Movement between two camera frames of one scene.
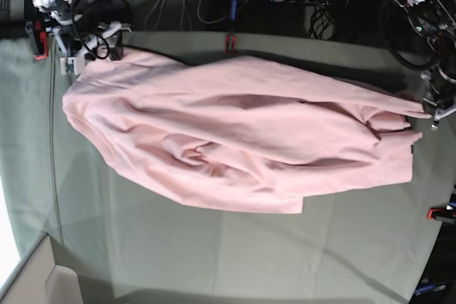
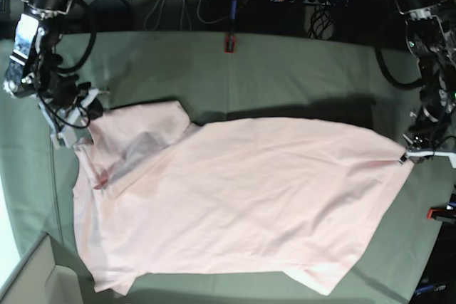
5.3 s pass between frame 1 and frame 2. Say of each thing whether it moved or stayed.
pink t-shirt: moved
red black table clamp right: stayed
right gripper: moved
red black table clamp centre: stayed
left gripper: moved
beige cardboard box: stayed
